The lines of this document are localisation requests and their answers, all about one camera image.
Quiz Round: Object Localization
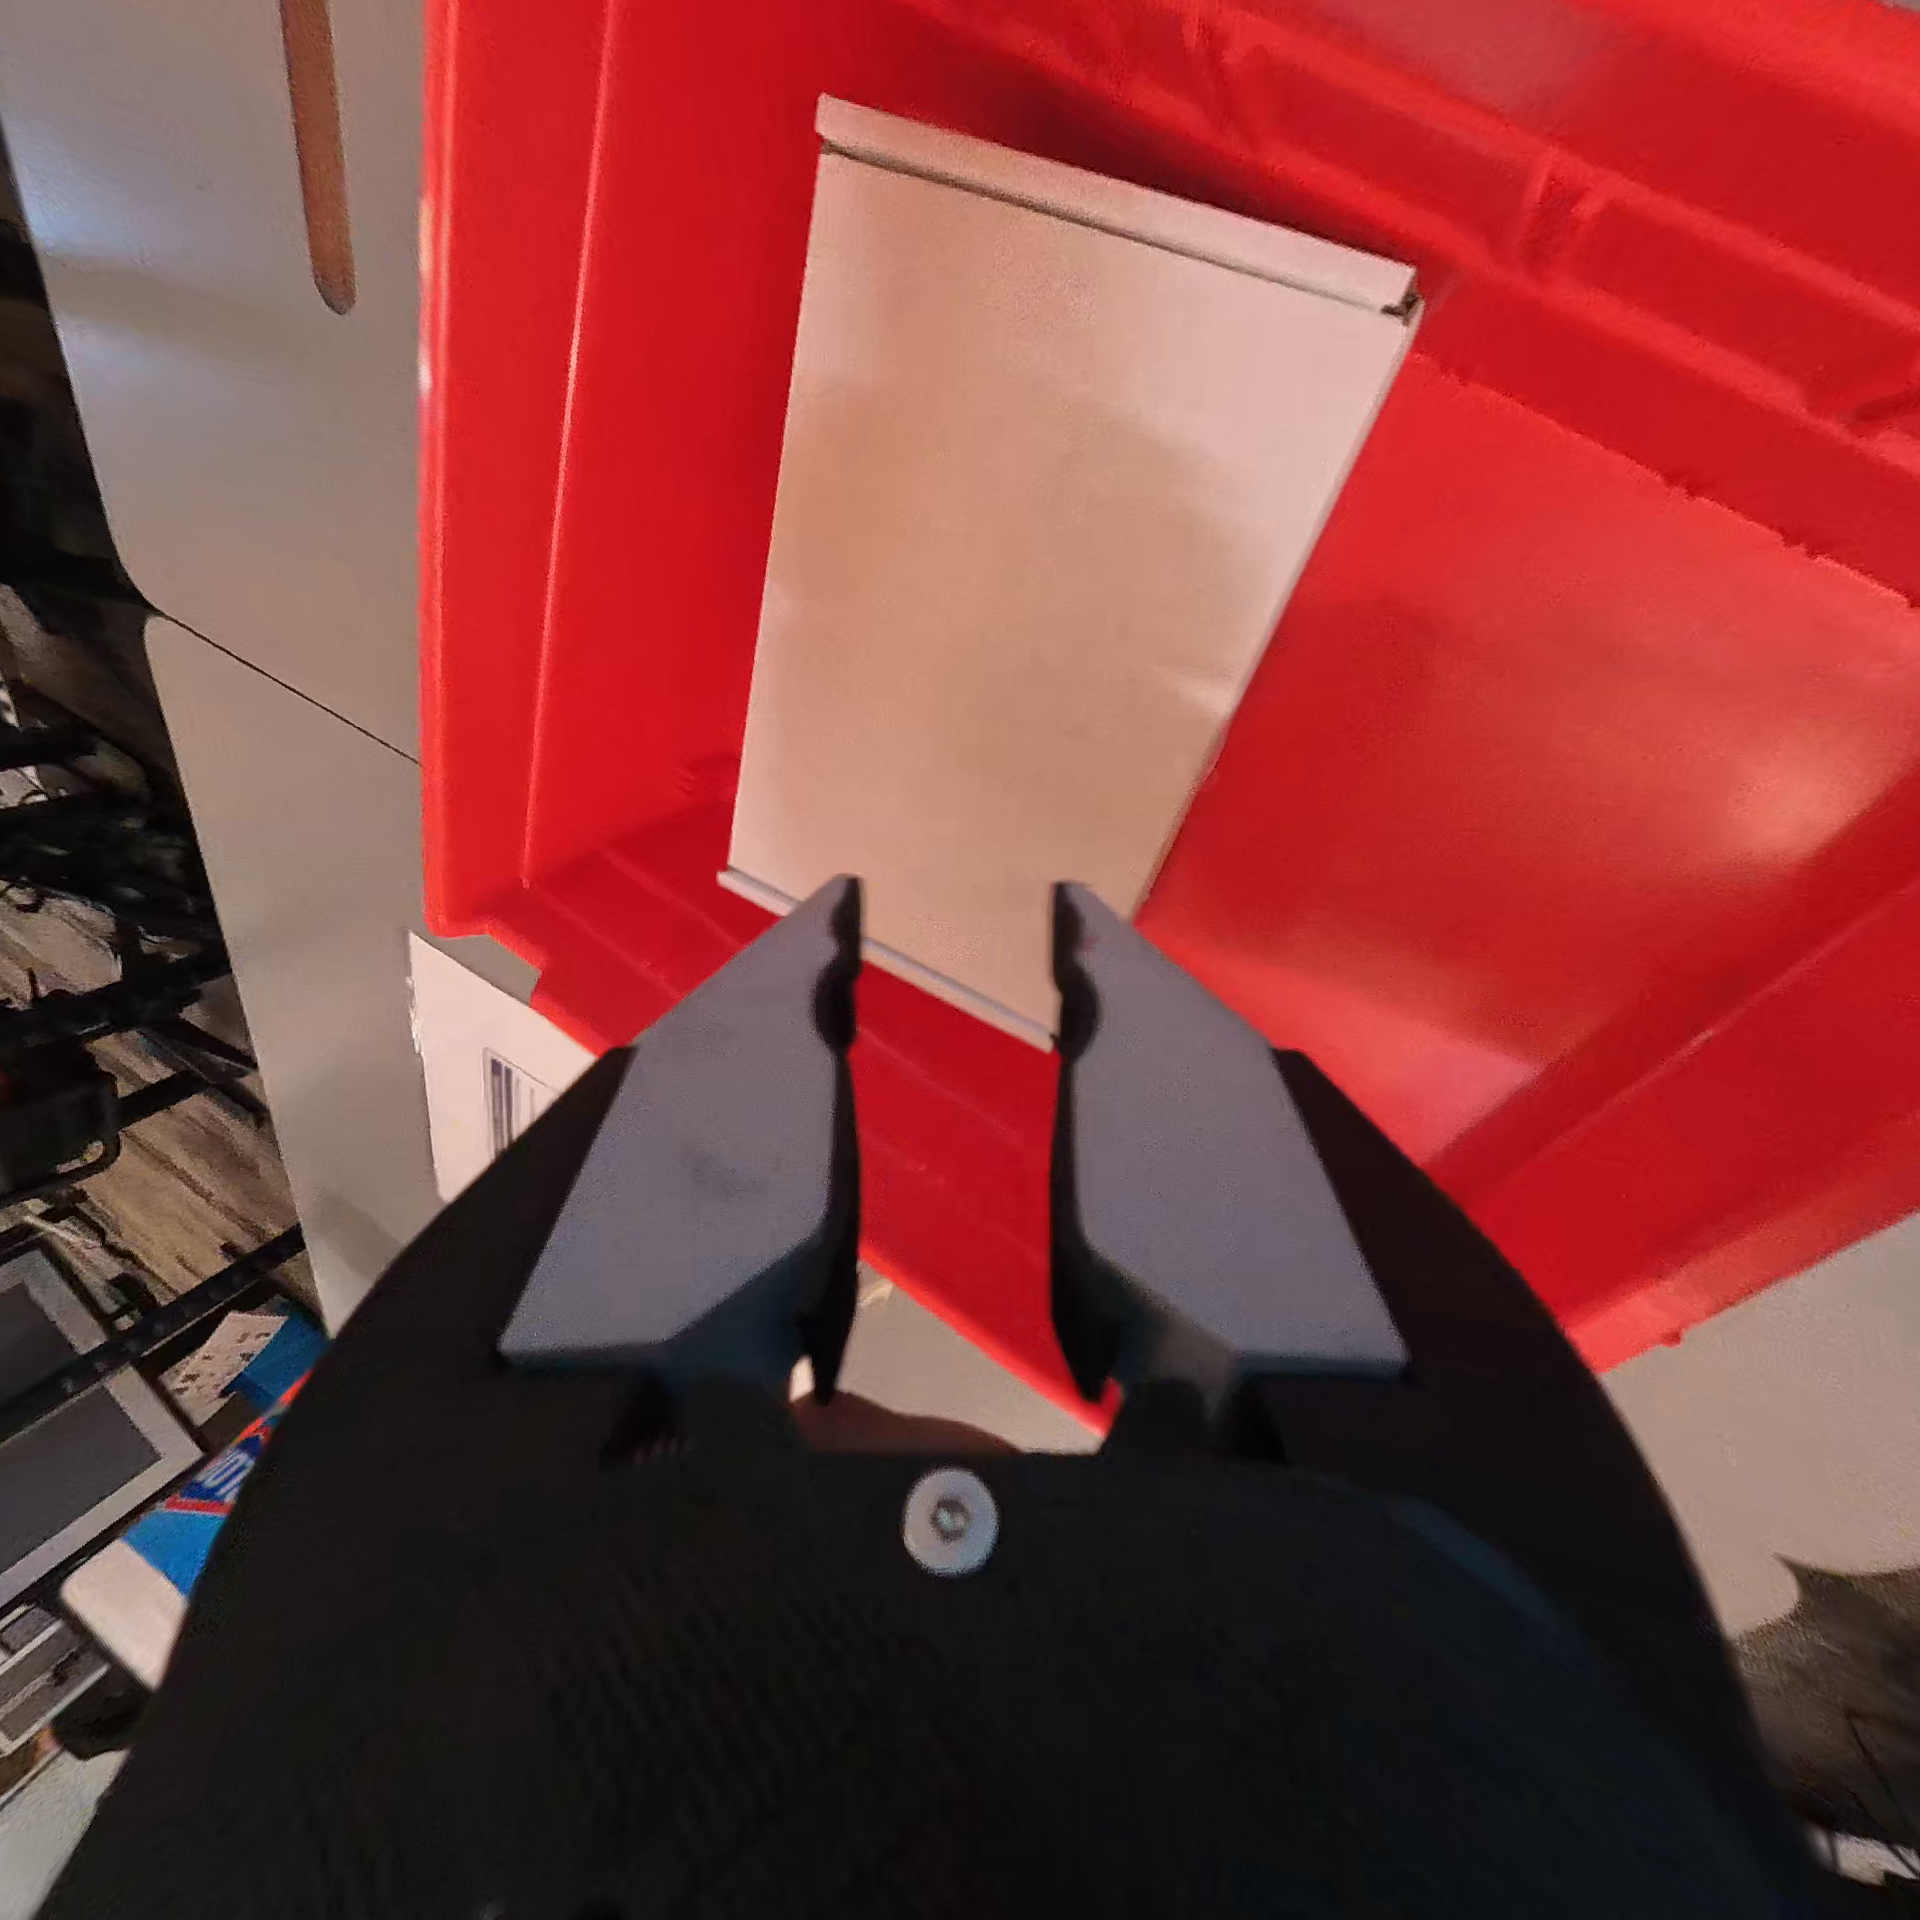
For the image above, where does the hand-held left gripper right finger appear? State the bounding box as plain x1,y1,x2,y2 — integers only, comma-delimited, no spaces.
1046,880,1413,1408

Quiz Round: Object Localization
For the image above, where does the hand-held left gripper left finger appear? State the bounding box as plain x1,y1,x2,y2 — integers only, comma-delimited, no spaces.
499,875,867,1402

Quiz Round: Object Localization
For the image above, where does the red plastic bin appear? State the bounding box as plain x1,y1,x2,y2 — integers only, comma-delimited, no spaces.
420,0,1920,1427

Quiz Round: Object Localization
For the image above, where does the white cardboard box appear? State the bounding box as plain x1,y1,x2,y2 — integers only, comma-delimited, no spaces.
720,93,1422,1052

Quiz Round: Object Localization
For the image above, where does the white paper label sheet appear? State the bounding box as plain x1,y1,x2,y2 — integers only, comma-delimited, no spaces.
406,931,602,1204

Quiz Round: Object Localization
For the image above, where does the blue packet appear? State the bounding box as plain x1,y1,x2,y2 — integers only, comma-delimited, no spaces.
126,1316,332,1596

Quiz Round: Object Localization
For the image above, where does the grey framed screen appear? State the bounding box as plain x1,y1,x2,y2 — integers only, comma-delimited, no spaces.
0,1245,205,1610

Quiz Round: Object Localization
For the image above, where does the wooden strip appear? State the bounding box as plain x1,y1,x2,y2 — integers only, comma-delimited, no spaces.
280,0,361,317

